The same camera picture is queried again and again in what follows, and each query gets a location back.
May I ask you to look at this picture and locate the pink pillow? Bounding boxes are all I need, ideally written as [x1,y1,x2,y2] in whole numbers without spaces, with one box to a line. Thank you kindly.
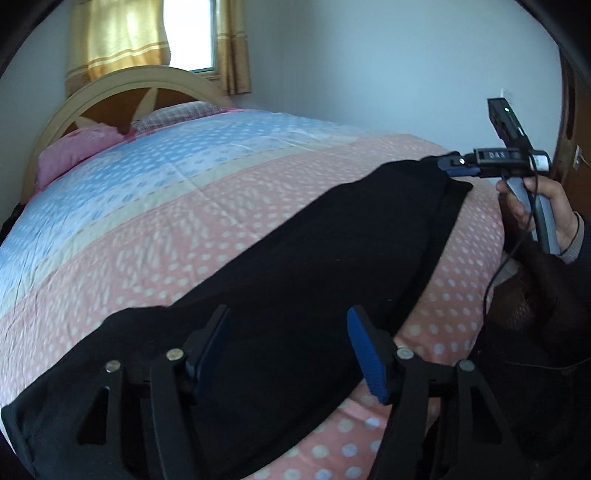
[35,123,124,192]

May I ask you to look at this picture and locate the back window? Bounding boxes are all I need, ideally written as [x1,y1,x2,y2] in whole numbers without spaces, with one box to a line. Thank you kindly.
[163,0,215,72]

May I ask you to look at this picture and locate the black cable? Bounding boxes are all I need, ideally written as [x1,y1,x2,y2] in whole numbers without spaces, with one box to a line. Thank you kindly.
[481,154,546,324]

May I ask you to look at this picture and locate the striped pillow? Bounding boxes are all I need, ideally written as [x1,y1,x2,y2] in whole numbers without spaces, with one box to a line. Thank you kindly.
[131,101,224,133]

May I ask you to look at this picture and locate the yellow centre curtain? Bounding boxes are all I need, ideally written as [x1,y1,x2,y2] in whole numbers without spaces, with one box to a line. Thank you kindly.
[65,0,170,96]

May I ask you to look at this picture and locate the black pants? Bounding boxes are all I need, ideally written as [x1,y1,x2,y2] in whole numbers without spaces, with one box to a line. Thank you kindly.
[2,158,472,479]

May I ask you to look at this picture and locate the polka dot bed sheet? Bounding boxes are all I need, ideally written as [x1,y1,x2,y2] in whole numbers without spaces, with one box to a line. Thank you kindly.
[1,110,504,479]

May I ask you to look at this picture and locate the yellow curtain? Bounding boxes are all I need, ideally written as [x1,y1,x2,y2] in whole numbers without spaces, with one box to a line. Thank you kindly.
[215,0,252,95]
[65,0,170,96]

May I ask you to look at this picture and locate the yellow right curtain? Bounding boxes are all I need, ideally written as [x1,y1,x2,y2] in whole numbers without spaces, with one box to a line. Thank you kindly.
[215,0,252,95]

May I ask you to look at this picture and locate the cream arched headboard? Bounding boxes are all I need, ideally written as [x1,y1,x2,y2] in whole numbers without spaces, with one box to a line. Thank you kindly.
[19,66,232,204]

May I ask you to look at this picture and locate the brown wooden door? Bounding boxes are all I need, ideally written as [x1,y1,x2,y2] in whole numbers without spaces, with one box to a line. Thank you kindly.
[551,52,591,219]

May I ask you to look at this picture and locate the person right hand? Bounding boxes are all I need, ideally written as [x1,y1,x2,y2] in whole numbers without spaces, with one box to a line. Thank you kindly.
[496,174,581,252]

